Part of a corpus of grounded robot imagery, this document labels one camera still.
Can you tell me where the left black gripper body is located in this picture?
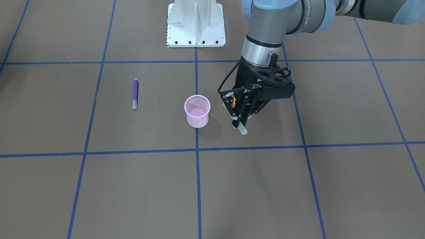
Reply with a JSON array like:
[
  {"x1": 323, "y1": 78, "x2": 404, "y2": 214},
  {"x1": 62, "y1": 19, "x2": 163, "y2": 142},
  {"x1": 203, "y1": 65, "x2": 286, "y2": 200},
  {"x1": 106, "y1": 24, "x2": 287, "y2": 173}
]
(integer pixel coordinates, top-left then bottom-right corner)
[{"x1": 220, "y1": 57, "x2": 262, "y2": 115}]

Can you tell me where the green highlighter pen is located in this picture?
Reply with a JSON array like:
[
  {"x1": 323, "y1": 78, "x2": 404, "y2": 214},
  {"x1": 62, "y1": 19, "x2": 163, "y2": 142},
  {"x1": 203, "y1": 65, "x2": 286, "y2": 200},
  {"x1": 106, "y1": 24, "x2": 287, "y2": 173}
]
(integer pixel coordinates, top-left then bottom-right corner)
[{"x1": 222, "y1": 101, "x2": 248, "y2": 135}]

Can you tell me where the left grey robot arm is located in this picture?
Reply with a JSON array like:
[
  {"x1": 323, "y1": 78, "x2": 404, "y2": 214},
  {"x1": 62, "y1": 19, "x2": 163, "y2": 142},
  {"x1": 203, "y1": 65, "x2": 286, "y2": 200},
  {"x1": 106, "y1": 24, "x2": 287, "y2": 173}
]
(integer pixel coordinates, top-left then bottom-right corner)
[{"x1": 217, "y1": 0, "x2": 425, "y2": 128}]

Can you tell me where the pink mesh pen holder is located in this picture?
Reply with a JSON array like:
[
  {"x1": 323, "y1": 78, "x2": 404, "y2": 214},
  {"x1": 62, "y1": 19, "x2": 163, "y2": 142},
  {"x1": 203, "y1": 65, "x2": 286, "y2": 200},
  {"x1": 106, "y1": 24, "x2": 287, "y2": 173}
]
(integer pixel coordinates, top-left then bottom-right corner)
[{"x1": 184, "y1": 94, "x2": 211, "y2": 128}]

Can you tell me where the purple highlighter pen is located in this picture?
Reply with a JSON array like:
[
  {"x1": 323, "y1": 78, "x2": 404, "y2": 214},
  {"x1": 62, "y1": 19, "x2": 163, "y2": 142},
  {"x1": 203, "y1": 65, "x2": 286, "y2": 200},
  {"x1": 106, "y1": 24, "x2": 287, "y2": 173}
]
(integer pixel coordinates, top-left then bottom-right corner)
[{"x1": 132, "y1": 78, "x2": 139, "y2": 110}]

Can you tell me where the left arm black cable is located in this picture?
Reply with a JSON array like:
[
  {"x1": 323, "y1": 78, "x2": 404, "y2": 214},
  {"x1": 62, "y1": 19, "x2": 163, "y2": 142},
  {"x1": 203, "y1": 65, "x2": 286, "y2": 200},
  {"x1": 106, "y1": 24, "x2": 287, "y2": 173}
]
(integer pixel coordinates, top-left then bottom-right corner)
[{"x1": 217, "y1": 61, "x2": 263, "y2": 95}]

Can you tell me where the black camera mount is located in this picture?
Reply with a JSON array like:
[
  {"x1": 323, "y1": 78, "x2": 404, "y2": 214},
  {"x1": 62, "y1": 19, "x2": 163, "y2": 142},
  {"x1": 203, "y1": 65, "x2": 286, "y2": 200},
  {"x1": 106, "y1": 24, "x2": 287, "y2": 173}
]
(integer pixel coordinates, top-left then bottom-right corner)
[{"x1": 254, "y1": 65, "x2": 296, "y2": 114}]

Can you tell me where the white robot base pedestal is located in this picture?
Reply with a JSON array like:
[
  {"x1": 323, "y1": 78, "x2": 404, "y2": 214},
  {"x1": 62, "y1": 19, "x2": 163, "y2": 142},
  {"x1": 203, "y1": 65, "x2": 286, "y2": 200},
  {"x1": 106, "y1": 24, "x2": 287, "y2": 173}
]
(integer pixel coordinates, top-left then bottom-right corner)
[{"x1": 166, "y1": 0, "x2": 226, "y2": 47}]

